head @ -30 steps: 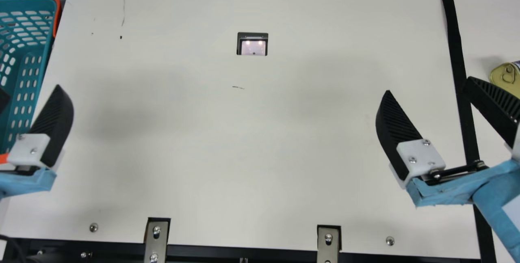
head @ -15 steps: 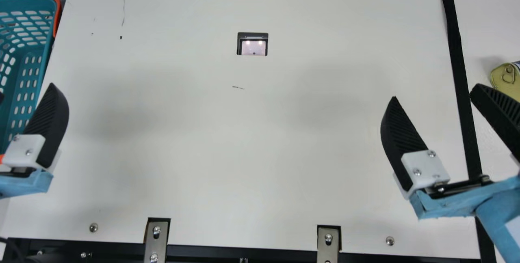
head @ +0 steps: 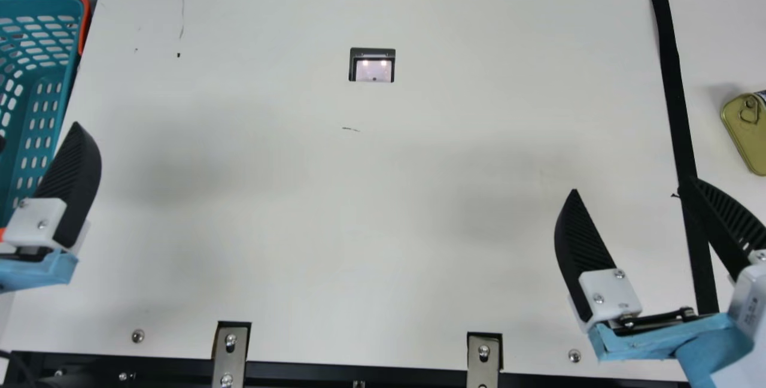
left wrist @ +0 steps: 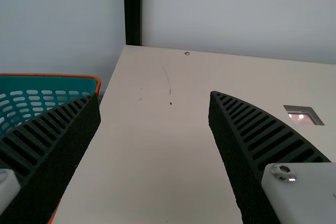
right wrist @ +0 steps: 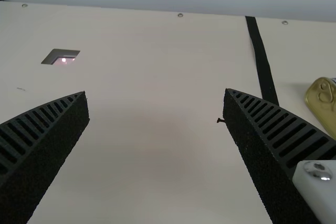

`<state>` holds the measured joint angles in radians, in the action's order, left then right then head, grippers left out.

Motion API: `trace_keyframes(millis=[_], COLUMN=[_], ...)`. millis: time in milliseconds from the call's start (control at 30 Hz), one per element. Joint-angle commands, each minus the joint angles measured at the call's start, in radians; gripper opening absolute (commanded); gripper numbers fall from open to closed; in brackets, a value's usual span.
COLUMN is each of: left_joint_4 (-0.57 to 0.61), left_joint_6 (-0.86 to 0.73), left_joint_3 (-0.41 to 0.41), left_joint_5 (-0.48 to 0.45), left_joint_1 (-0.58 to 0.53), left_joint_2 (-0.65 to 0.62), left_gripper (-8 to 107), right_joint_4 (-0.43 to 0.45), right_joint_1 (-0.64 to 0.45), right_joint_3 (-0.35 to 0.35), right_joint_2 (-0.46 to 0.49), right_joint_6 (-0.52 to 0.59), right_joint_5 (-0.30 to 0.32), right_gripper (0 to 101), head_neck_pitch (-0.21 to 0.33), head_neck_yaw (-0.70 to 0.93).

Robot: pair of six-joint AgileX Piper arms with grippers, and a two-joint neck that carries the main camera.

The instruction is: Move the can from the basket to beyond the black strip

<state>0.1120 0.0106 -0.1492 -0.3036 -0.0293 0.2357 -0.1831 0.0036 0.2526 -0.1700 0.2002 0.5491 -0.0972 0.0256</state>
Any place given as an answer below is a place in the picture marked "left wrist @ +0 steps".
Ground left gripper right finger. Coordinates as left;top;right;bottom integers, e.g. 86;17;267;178
208;90;336;224

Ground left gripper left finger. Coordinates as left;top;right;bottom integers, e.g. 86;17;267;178
0;93;102;224

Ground teal shopping basket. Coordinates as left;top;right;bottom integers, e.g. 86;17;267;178
0;73;102;224

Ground black post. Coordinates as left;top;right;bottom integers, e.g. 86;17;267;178
123;0;143;47

